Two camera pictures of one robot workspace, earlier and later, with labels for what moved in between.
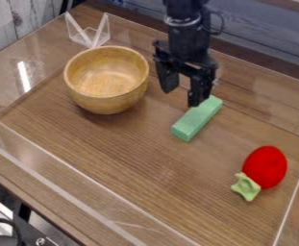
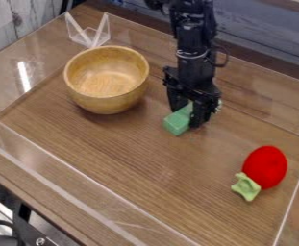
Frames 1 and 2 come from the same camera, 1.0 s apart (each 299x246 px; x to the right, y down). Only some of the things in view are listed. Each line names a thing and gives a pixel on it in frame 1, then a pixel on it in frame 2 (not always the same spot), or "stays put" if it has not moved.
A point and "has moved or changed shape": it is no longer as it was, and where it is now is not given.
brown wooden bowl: [108, 78] stays put
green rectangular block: [194, 120] has moved or changed shape
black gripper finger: [169, 74] -> [180, 97]
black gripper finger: [202, 80] -> [202, 110]
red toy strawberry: [267, 166] stays put
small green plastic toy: [247, 186] stays put
